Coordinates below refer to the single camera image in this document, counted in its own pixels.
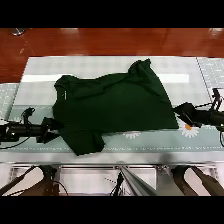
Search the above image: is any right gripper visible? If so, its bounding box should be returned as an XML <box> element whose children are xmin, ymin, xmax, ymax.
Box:
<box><xmin>172</xmin><ymin>102</ymin><xmax>205</xmax><ymax>130</ymax></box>

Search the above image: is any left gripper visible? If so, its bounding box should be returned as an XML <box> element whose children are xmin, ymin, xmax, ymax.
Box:
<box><xmin>35</xmin><ymin>117</ymin><xmax>66</xmax><ymax>145</ymax></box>

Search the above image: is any dark green T-shirt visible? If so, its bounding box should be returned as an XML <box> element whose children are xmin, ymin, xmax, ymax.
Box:
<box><xmin>52</xmin><ymin>58</ymin><xmax>180</xmax><ymax>157</ymax></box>

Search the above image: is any black cable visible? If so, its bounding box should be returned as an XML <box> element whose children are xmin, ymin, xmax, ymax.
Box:
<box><xmin>217</xmin><ymin>129</ymin><xmax>224</xmax><ymax>148</ymax></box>
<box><xmin>109</xmin><ymin>171</ymin><xmax>126</xmax><ymax>197</ymax></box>
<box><xmin>0</xmin><ymin>135</ymin><xmax>35</xmax><ymax>150</ymax></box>

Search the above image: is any silver frame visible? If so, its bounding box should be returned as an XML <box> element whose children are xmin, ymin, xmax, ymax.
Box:
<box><xmin>0</xmin><ymin>161</ymin><xmax>224</xmax><ymax>197</ymax></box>

